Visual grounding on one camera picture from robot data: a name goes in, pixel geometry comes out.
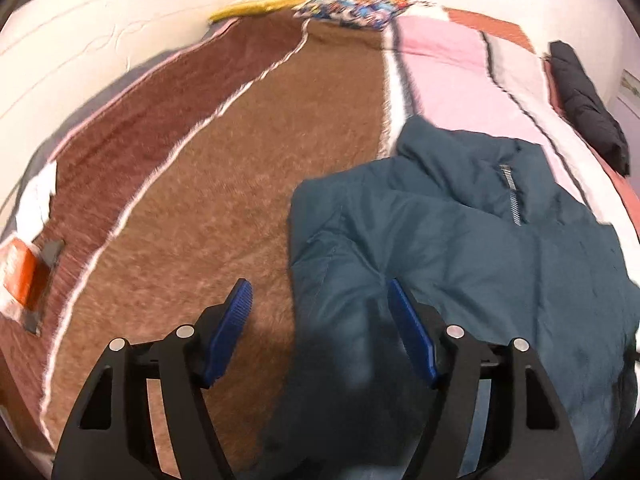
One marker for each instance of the colourful cartoon pillow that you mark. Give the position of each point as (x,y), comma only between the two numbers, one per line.
(373,14)

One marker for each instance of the white crumpled tissue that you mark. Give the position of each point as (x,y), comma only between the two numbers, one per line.
(33,211)

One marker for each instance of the black smartphone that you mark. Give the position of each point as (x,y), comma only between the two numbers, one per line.
(46,262)

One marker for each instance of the white bed headboard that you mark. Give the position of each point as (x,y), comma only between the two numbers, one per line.
(57,54)

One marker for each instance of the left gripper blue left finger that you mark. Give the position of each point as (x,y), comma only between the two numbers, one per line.
(224,326)

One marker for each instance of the yellow pillow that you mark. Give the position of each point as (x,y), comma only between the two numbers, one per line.
(251,7)

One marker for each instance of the orange white plastic bag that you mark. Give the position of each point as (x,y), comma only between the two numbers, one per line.
(18,261)

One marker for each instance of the white ornate wardrobe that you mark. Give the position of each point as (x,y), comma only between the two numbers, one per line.
(625,109)

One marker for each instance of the striped brown pink bed blanket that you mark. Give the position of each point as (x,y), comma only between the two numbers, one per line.
(178,181)

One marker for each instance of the teal quilted puffer jacket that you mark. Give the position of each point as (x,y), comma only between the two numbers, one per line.
(476,227)

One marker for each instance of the folded black puffer jacket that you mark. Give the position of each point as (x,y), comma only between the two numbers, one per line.
(585,110)

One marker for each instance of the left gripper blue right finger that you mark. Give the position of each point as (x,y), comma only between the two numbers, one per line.
(418,343)

